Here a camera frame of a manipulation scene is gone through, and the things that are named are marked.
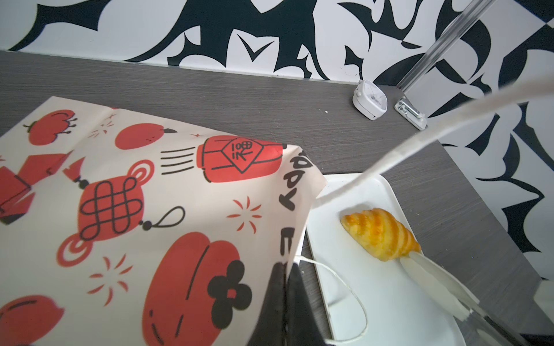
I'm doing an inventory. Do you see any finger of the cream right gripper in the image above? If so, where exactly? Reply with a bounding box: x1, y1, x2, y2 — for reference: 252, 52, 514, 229
400, 256, 470, 321
408, 252, 488, 316

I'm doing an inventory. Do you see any white square analog clock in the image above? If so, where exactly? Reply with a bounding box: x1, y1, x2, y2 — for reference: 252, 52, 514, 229
352, 80, 388, 121

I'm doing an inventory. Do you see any yellow fake croissant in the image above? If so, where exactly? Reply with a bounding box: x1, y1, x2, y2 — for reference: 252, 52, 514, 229
340, 208, 421, 262

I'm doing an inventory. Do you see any white plastic tray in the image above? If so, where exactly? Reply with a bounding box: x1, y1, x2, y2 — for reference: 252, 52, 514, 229
307, 176, 465, 345

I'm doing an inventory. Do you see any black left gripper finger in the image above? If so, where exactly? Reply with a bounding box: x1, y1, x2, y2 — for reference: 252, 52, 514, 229
248, 262, 326, 346

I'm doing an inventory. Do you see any red patterned paper bag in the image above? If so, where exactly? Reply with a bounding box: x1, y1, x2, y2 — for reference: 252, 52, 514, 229
1, 97, 326, 345

